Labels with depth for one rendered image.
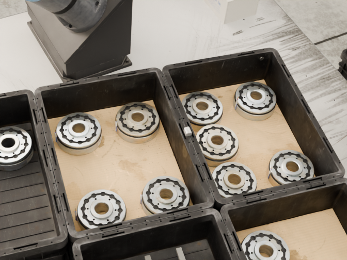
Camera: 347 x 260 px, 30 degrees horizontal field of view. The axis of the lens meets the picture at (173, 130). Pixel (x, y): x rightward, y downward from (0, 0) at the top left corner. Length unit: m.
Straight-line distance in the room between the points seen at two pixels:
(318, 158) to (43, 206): 0.62
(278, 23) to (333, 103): 0.34
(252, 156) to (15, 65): 0.73
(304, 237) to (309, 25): 1.87
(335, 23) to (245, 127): 1.71
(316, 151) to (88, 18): 0.65
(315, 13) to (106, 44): 1.67
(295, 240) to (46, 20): 0.89
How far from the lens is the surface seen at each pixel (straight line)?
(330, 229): 1.47
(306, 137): 1.54
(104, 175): 1.46
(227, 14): 1.99
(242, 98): 1.60
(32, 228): 1.40
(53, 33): 1.78
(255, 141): 1.56
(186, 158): 1.40
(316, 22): 3.20
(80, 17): 1.67
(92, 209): 1.37
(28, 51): 1.90
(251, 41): 1.98
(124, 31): 1.75
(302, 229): 1.45
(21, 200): 1.44
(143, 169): 1.47
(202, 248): 1.38
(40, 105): 1.46
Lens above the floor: 2.04
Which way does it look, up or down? 51 degrees down
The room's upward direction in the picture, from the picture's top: 8 degrees clockwise
